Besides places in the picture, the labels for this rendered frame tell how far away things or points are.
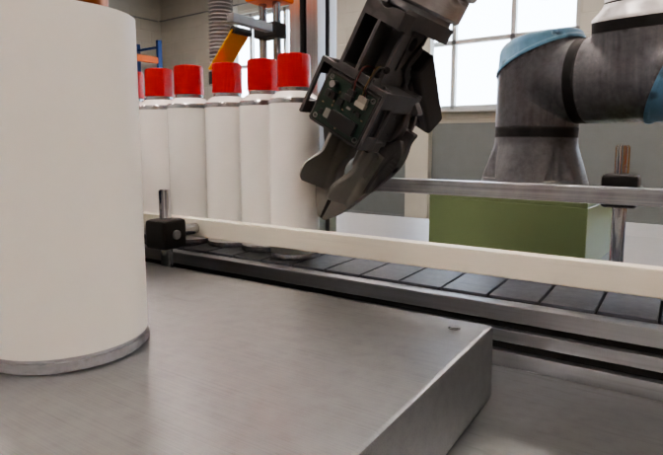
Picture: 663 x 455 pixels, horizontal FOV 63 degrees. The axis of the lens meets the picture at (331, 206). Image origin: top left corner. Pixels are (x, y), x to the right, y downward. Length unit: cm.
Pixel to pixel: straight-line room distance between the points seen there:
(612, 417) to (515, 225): 44
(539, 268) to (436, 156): 607
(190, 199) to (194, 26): 873
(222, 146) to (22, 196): 34
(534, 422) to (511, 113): 53
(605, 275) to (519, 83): 45
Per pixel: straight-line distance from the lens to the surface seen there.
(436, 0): 46
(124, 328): 33
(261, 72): 59
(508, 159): 81
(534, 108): 81
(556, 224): 78
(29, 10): 31
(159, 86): 69
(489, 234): 81
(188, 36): 943
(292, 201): 54
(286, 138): 54
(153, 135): 68
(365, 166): 51
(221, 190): 61
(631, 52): 76
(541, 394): 41
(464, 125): 635
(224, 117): 61
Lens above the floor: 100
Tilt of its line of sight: 7 degrees down
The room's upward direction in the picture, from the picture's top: straight up
